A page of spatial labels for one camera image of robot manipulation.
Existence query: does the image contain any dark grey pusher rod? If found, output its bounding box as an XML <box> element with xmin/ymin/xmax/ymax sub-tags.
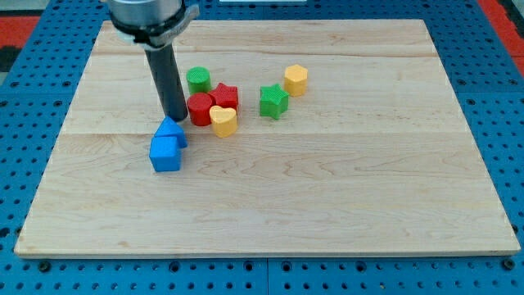
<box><xmin>145</xmin><ymin>45</ymin><xmax>188</xmax><ymax>122</ymax></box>

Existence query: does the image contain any yellow heart block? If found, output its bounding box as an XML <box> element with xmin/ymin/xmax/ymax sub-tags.
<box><xmin>209</xmin><ymin>106</ymin><xmax>237</xmax><ymax>138</ymax></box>

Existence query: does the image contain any yellow hexagon block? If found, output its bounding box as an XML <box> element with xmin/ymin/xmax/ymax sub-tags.
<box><xmin>284</xmin><ymin>64</ymin><xmax>308</xmax><ymax>98</ymax></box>

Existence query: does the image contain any green cylinder block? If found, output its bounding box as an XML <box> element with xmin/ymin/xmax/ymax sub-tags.
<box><xmin>186</xmin><ymin>66</ymin><xmax>211</xmax><ymax>95</ymax></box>

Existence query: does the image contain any red cylinder block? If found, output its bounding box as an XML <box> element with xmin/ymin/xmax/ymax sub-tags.
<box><xmin>187</xmin><ymin>93</ymin><xmax>215</xmax><ymax>126</ymax></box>

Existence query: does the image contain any blue triangle block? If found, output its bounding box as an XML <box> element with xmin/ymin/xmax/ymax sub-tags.
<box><xmin>154</xmin><ymin>116</ymin><xmax>188</xmax><ymax>148</ymax></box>

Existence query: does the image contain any red star block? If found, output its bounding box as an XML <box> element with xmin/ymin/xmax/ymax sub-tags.
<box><xmin>208</xmin><ymin>83</ymin><xmax>238</xmax><ymax>110</ymax></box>

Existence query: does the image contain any blue cube block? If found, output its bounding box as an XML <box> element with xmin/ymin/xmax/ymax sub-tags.
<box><xmin>149</xmin><ymin>137</ymin><xmax>181</xmax><ymax>172</ymax></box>

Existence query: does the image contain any green star block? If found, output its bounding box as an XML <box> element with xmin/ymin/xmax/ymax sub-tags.
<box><xmin>259</xmin><ymin>84</ymin><xmax>289</xmax><ymax>120</ymax></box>

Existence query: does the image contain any light wooden board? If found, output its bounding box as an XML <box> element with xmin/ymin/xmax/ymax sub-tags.
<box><xmin>15</xmin><ymin>19</ymin><xmax>521</xmax><ymax>259</ymax></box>

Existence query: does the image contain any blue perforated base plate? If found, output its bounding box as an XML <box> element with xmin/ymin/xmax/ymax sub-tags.
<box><xmin>1</xmin><ymin>1</ymin><xmax>523</xmax><ymax>294</ymax></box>

